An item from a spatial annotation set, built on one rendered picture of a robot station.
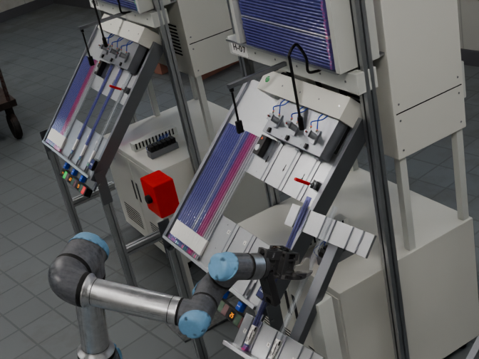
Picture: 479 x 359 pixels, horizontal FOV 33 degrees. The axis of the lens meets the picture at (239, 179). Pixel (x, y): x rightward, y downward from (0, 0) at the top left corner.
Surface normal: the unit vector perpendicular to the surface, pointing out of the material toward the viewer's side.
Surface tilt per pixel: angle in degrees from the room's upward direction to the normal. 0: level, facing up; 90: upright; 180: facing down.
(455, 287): 90
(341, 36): 90
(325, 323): 90
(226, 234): 44
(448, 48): 90
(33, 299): 0
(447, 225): 0
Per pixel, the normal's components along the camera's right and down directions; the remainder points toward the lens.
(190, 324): -0.27, 0.49
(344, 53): 0.52, 0.30
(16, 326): -0.19, -0.87
